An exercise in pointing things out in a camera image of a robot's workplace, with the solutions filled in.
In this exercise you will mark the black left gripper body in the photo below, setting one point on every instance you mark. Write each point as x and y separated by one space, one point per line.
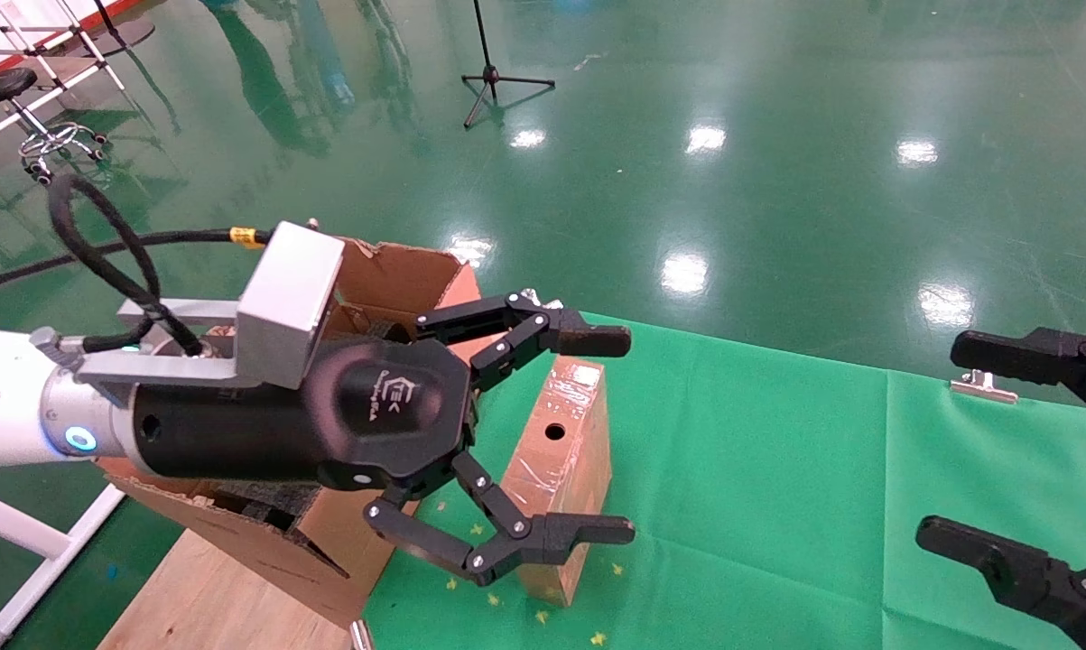
281 424

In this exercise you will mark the black foam block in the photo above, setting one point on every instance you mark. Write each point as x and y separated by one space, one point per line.
263 506
371 327

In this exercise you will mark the white tube frame leg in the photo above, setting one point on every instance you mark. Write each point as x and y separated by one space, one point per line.
10 522

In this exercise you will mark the black round-base stand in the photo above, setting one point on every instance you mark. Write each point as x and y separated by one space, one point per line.
132 36

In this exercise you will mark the large open cardboard carton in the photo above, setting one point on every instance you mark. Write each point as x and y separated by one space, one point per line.
398 280

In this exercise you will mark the small taped cardboard box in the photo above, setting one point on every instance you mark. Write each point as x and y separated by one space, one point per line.
579 469

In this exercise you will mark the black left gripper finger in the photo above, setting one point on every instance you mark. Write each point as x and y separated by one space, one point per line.
552 533
524 325

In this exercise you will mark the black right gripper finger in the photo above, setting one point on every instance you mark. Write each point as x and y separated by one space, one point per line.
1048 357
1030 578

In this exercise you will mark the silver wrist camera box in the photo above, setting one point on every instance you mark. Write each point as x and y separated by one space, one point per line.
290 289

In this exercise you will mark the green table cloth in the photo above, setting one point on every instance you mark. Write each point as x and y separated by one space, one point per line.
759 506

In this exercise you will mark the black tripod stand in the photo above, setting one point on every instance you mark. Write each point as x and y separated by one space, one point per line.
493 76

